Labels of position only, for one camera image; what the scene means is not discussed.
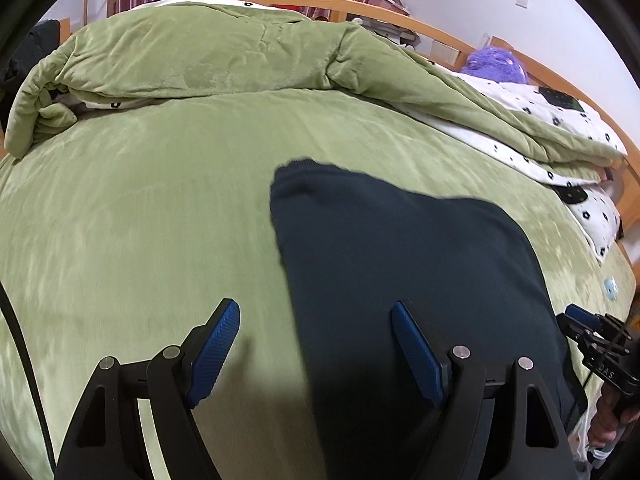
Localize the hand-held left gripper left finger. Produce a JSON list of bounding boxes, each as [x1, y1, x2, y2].
[[54, 298, 242, 480]]

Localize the wooden coat rack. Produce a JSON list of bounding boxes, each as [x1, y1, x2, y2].
[[82, 0, 119, 24]]

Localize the green plush comforter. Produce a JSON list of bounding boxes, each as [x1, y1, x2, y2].
[[4, 0, 628, 183]]

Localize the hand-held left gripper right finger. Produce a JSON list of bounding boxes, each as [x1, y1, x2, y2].
[[390, 300, 578, 480]]

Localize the wooden bed frame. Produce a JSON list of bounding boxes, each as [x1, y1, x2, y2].
[[197, 0, 640, 266]]

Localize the black jacket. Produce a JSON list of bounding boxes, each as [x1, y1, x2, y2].
[[0, 19, 65, 92]]

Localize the person's right hand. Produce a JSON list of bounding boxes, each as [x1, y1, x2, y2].
[[589, 393, 629, 449]]

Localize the white flower-print pillow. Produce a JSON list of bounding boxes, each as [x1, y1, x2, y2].
[[552, 182, 624, 257]]

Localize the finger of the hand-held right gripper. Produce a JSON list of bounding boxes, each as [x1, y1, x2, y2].
[[565, 304, 603, 328], [556, 314, 598, 348]]

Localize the black t-shirt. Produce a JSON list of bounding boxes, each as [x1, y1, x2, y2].
[[270, 158, 588, 480]]

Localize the pink storage box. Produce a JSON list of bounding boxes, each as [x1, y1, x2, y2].
[[369, 0, 412, 15]]

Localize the green bed sheet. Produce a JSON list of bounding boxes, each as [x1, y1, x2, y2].
[[0, 92, 638, 480]]

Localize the purple plush toy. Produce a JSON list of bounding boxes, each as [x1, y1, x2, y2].
[[460, 46, 531, 83]]

